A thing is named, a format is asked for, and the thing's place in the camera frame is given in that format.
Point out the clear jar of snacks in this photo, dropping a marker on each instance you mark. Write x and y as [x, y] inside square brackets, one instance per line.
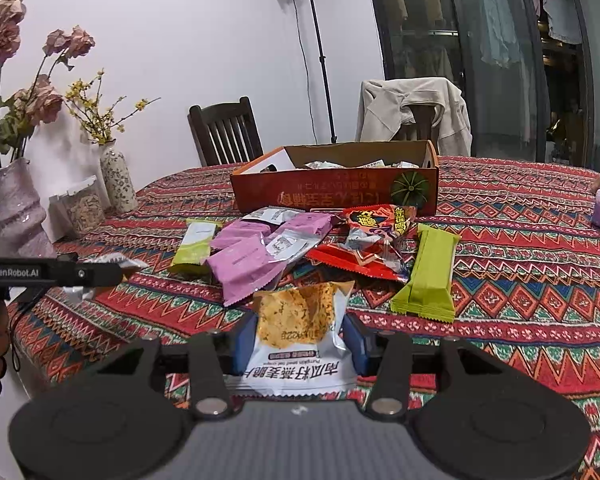
[79, 208]

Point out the beige jacket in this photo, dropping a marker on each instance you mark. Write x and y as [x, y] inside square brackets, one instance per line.
[384, 109]

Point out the colourful patterned tablecloth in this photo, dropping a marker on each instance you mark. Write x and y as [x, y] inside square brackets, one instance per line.
[526, 283]

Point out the orange cardboard pumpkin box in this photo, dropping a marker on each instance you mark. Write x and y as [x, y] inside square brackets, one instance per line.
[343, 175]

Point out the chair with beige jacket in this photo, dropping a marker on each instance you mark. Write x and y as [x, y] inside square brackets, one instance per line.
[423, 127]

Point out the glass sliding door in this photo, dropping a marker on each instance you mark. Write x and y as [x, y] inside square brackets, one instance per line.
[528, 71]

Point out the floral ceramic vase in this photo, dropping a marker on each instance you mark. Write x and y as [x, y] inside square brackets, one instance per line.
[117, 179]

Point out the white grey snack packet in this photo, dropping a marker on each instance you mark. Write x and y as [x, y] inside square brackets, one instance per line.
[289, 246]

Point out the large pink snack packet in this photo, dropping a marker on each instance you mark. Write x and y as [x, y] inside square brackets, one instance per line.
[244, 268]

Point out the dried pink roses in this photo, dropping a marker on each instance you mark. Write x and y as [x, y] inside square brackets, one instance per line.
[32, 100]

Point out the yellow flower branches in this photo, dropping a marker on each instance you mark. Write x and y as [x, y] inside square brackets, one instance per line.
[97, 119]

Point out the small green snack packet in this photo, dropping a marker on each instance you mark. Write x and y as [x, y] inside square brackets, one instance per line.
[195, 248]

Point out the red orange spicy snack bag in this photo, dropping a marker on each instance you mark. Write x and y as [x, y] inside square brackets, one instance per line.
[368, 240]

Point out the lime green snack bar packet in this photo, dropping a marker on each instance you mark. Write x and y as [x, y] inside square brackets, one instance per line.
[428, 292]

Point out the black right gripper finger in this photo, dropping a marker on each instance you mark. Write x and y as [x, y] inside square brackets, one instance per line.
[131, 266]

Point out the pumpkin seed cracker packet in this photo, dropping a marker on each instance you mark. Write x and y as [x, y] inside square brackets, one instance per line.
[298, 350]

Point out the dark wooden chair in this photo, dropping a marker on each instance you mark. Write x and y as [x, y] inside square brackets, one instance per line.
[225, 133]

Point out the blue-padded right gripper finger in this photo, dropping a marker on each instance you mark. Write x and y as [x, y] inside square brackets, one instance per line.
[360, 341]
[243, 338]

